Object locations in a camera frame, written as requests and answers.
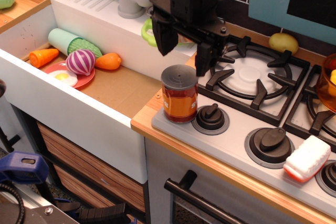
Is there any black oven door handle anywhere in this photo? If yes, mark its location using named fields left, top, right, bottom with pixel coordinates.
left=164, top=170, right=246, bottom=223

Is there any black burner grate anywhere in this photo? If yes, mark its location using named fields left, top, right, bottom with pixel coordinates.
left=198, top=36, right=310, bottom=126
left=283, top=65, right=335, bottom=152

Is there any black stove knob middle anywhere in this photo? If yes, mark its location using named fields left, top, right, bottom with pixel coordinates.
left=244, top=127, right=295, bottom=169

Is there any black stove knob right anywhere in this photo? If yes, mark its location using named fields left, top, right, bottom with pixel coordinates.
left=315, top=160, right=335, bottom=198

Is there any blue clamp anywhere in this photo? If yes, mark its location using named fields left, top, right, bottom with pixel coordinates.
left=1, top=151, right=49, bottom=184

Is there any black stove knob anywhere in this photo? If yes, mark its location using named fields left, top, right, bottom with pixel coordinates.
left=244, top=127, right=295, bottom=169
left=315, top=160, right=335, bottom=198
left=192, top=103, right=230, bottom=135

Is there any toy fried egg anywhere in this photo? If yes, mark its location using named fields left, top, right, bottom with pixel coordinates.
left=48, top=70, right=78, bottom=87

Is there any white and red toy food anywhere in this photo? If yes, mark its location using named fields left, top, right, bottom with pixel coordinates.
left=283, top=136, right=331, bottom=183

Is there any black cable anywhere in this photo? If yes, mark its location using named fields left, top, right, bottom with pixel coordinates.
left=0, top=184, right=27, bottom=224

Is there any orange transparent bowl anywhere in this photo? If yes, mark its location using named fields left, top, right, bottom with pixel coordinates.
left=316, top=54, right=335, bottom=113

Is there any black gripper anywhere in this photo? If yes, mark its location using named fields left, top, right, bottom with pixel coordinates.
left=150, top=0, right=227, bottom=77

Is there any black stove knob left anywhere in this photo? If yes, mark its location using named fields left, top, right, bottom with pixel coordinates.
left=192, top=103, right=230, bottom=135

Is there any black ribbed clamp handle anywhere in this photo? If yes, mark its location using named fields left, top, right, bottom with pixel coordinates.
left=56, top=202, right=131, bottom=223

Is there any mint green cup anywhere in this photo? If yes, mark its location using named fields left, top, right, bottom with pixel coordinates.
left=48, top=28, right=81, bottom=56

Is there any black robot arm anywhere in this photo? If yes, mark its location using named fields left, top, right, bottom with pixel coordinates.
left=150, top=0, right=229, bottom=77

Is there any purple striped toy onion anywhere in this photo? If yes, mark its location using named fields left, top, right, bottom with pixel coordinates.
left=66, top=49, right=96, bottom=76

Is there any green toy lettuce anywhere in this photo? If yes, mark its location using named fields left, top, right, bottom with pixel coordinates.
left=67, top=38, right=102, bottom=58

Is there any orange toy carrot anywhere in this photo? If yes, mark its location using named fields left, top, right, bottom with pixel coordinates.
left=29, top=48, right=59, bottom=68
left=95, top=53, right=122, bottom=70

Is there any red plate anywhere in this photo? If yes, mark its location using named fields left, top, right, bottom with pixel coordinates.
left=44, top=60, right=96, bottom=88

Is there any green plastic tray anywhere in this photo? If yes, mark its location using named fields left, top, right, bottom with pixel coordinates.
left=141, top=18, right=193, bottom=47

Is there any orange soup can grey lid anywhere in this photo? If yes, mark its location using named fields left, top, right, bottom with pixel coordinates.
left=161, top=65, right=198, bottom=123

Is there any orange toy carrot right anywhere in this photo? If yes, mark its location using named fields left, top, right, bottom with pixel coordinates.
left=95, top=53, right=122, bottom=70

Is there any yellow toy potato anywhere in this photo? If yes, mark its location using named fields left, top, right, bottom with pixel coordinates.
left=268, top=33, right=299, bottom=54

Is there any white toy sink basin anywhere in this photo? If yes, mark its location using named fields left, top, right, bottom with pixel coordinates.
left=1, top=0, right=196, bottom=184

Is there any black burner grate left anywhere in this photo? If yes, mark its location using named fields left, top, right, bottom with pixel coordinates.
left=198, top=36, right=310, bottom=126

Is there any grey stove top panel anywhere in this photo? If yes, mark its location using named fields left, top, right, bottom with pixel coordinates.
left=151, top=40, right=336, bottom=211

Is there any orange toy carrot left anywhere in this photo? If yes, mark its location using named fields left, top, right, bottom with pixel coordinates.
left=29, top=48, right=59, bottom=68

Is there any black burner grate right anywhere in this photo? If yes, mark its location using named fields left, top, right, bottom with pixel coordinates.
left=283, top=65, right=335, bottom=152

